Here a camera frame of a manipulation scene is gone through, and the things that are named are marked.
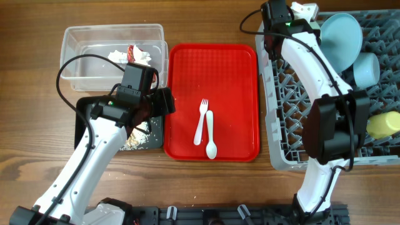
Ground rice and food scraps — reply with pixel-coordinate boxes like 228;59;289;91
120;122;150;151

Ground white napkin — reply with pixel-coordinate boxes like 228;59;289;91
107;50;151;66

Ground red snack wrapper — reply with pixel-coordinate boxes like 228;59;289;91
127;45;143;63

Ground white plastic fork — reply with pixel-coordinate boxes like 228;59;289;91
194;99;208;146

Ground white plastic spoon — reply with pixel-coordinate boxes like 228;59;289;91
206;110;218;159

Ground light blue plate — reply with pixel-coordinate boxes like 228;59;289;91
320;13;363;73

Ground light blue bowl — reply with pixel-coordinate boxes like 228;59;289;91
353;52;380;88

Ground yellow plastic cup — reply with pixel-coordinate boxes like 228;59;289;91
366;111;400;139

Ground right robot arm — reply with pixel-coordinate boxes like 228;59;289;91
261;0;369;224

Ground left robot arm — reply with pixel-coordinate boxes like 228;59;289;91
9;63;175;224

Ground black plastic tray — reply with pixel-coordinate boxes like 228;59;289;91
74;97;164;151

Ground clear plastic bin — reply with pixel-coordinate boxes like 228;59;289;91
60;24;168;91

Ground red serving tray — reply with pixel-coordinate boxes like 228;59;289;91
164;43;260;162

